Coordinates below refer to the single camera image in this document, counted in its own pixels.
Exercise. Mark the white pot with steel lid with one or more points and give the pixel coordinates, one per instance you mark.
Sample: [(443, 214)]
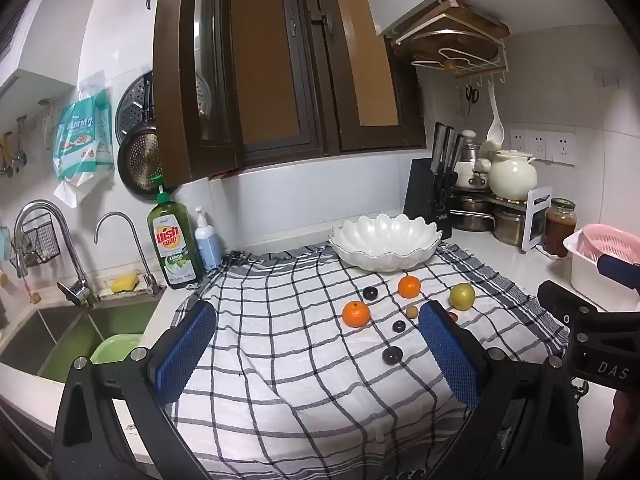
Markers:
[(470, 172)]

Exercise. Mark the green plastic bowl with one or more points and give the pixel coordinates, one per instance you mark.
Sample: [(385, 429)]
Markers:
[(115, 350)]

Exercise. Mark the tall steel faucet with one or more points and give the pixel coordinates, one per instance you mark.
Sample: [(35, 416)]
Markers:
[(80, 280)]

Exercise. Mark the wide steel pot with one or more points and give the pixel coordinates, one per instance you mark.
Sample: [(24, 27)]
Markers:
[(470, 212)]

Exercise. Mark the white ladle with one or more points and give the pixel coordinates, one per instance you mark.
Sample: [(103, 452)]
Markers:
[(495, 127)]

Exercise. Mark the yellow sponge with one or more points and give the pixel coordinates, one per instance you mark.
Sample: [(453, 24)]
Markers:
[(125, 283)]

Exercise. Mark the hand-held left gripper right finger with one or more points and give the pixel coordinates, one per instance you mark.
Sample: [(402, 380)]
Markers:
[(450, 360)]

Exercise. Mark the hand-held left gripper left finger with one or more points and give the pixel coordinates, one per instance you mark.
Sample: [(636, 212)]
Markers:
[(185, 355)]

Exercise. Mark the hanging black scissors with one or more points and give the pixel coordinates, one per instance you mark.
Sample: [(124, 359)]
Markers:
[(472, 94)]

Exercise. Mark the steel pots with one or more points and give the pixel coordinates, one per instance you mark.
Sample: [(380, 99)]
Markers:
[(500, 199)]

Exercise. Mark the black knife block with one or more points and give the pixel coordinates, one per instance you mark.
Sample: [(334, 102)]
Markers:
[(420, 190)]

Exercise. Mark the pink colander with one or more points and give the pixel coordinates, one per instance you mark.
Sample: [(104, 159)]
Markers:
[(600, 242)]

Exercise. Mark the small yellowish longan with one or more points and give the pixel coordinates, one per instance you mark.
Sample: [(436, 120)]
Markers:
[(411, 312)]

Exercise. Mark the green dish soap bottle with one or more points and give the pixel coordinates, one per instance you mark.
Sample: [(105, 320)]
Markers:
[(172, 250)]

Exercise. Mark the perforated steel steamer plate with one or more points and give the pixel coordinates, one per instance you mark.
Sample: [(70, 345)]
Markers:
[(131, 105)]

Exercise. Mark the person's right hand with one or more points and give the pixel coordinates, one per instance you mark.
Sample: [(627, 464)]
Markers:
[(625, 415)]

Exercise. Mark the white scalloped bowl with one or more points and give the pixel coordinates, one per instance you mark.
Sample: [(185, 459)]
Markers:
[(385, 245)]

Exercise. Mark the printed plastic bag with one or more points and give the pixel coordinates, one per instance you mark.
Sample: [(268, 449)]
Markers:
[(82, 135)]

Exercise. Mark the small steel pot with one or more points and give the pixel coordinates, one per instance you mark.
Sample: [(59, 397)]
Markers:
[(510, 227)]

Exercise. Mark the black white checked cloth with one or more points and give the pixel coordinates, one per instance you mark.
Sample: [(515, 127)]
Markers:
[(300, 360)]

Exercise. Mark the glass jar of sauce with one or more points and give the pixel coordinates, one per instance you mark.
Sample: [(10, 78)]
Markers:
[(559, 232)]

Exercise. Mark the steel kitchen sink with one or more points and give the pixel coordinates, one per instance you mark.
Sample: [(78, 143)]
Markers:
[(60, 330)]

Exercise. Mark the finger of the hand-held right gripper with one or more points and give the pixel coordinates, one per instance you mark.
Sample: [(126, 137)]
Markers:
[(560, 297), (619, 268)]

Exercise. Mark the orange tangerine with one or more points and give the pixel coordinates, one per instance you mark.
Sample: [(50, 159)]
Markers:
[(410, 286), (356, 314)]

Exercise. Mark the brown open window sash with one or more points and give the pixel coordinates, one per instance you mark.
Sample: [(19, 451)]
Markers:
[(175, 85)]

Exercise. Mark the cream ceramic kettle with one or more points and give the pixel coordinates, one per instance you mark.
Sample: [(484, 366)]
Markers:
[(512, 175)]

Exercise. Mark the brown window frame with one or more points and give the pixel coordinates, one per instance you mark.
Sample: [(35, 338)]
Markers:
[(320, 60)]

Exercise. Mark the white plastic basin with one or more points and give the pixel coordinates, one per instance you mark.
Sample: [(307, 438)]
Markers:
[(585, 275)]

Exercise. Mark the green citrus fruit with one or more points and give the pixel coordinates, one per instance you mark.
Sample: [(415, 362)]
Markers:
[(462, 296)]

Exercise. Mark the white wall outlet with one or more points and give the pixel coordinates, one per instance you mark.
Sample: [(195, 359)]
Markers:
[(520, 142), (539, 145), (561, 148)]

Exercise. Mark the blue pump soap bottle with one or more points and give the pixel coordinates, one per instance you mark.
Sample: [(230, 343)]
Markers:
[(209, 250)]

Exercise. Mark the dark frying pan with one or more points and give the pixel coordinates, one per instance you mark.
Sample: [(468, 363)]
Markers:
[(140, 160)]

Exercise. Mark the slim steel faucet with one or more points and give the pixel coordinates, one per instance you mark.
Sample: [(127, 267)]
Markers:
[(145, 265)]

